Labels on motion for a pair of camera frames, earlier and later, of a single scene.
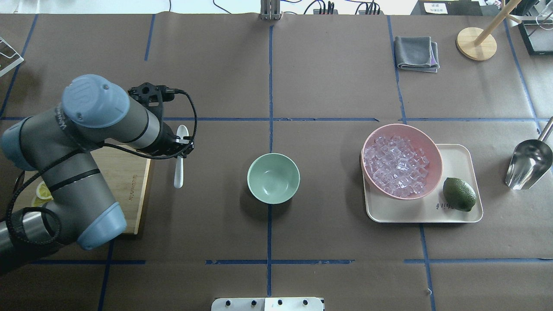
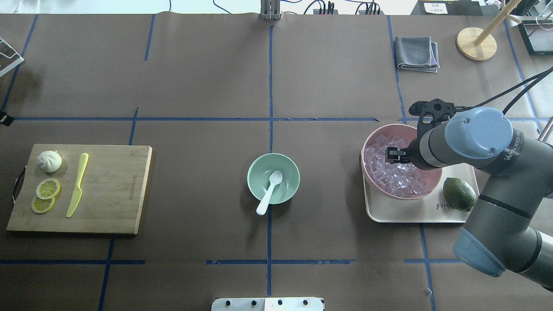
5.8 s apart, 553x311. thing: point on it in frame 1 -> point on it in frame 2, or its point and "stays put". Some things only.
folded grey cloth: (417, 53) stays put
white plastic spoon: (182, 131) -> (275, 177)
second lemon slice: (38, 202) stays put
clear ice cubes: (397, 166) stays put
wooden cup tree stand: (477, 44) stays put
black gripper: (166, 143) -> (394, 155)
